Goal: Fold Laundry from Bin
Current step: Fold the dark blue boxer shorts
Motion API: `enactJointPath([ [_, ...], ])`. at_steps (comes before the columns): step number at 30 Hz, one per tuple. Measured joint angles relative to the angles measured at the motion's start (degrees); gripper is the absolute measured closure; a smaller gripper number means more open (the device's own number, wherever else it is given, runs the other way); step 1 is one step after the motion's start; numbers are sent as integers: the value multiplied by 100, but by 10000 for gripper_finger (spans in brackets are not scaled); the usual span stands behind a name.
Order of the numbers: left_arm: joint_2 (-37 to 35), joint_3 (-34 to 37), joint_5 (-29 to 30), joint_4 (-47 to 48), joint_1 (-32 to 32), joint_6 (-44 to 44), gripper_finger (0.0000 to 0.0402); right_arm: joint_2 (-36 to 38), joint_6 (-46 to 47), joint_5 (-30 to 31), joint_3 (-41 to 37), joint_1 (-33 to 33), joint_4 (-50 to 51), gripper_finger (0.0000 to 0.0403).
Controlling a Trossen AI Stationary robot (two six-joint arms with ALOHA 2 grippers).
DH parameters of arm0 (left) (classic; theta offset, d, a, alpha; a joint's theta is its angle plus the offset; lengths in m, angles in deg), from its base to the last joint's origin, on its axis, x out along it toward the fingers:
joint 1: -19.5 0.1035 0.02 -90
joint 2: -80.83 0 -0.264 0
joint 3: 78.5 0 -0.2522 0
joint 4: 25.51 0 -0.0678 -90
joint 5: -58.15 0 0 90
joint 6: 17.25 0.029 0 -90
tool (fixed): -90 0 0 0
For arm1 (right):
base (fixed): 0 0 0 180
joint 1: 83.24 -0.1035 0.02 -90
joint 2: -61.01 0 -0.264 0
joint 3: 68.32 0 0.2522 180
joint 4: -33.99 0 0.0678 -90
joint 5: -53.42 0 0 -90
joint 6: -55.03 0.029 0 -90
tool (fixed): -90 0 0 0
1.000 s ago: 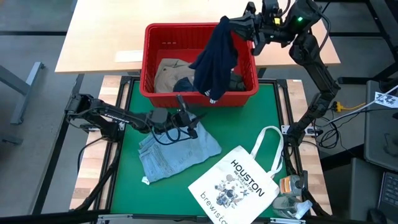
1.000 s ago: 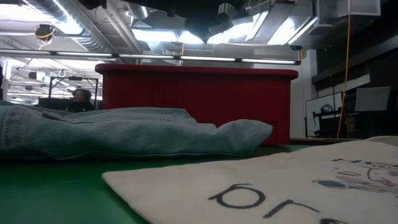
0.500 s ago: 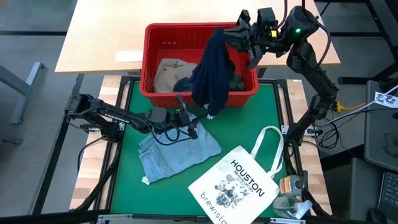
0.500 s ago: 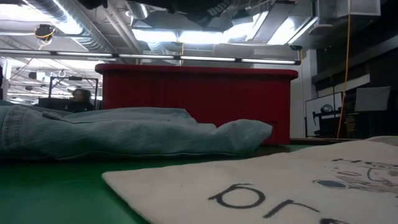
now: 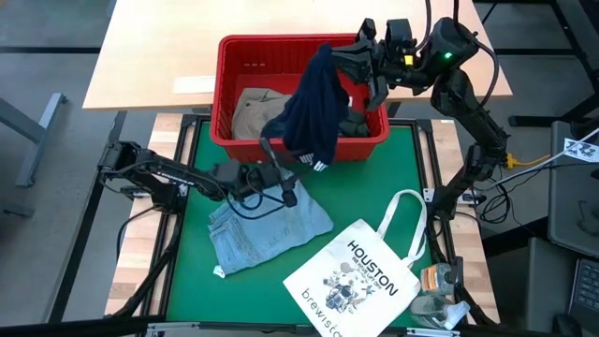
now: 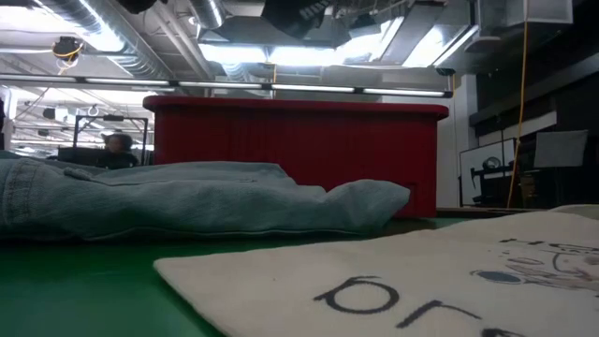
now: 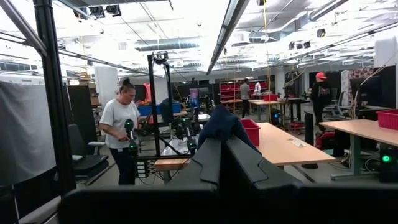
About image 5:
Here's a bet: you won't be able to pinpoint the white label strip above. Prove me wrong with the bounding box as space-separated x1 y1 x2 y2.
172 75 217 95

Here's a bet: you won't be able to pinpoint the clear spray bottle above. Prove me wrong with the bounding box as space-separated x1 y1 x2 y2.
410 294 471 331

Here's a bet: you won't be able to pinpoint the black metal table frame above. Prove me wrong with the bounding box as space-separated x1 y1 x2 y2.
46 111 498 337

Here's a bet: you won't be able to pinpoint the yellow power plug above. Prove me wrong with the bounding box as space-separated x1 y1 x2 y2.
504 153 553 169

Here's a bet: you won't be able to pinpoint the orange label pump bottle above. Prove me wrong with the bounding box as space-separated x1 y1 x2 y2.
419 256 464 296

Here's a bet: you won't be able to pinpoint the dark laptop keyboard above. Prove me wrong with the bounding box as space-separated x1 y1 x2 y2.
568 257 599 324

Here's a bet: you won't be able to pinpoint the navy blue garment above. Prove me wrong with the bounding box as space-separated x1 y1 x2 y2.
260 42 351 172

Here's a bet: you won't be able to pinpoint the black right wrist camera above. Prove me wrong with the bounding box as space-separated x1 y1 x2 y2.
384 18 416 65

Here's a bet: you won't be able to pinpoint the wooden side board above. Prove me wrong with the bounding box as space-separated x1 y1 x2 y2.
430 119 500 324
105 111 186 317

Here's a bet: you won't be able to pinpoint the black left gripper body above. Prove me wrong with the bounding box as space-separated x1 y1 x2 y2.
212 159 286 200

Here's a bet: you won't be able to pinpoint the light wooden desk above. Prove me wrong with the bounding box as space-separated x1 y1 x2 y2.
82 0 513 112

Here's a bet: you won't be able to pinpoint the grey side desk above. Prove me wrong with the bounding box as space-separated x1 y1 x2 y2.
547 120 599 259

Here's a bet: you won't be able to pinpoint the beige garment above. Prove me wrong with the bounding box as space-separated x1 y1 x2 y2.
231 87 294 140

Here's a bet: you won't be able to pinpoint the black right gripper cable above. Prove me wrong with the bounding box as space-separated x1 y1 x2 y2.
420 0 500 109

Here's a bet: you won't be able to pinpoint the red plastic laundry bin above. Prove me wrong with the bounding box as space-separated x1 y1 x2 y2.
209 33 391 164

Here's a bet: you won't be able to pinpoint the grey metal table leg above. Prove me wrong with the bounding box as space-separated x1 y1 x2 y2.
0 92 67 188

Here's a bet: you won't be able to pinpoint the light blue denim jeans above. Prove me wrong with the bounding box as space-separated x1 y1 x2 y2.
207 175 335 277

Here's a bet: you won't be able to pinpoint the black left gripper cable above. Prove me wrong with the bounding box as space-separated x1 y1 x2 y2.
226 166 287 221

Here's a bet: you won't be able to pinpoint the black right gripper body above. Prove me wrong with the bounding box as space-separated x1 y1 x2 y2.
373 41 436 95

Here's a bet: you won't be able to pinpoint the dark green garment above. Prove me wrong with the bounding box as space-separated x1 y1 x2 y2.
336 95 371 139

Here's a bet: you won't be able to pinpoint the white printed paper flag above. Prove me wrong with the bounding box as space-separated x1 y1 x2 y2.
563 137 599 164

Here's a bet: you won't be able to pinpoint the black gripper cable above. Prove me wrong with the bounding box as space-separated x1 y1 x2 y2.
420 0 500 109
226 166 287 221

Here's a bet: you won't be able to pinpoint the white printed tote bag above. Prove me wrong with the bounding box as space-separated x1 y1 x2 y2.
283 189 429 337

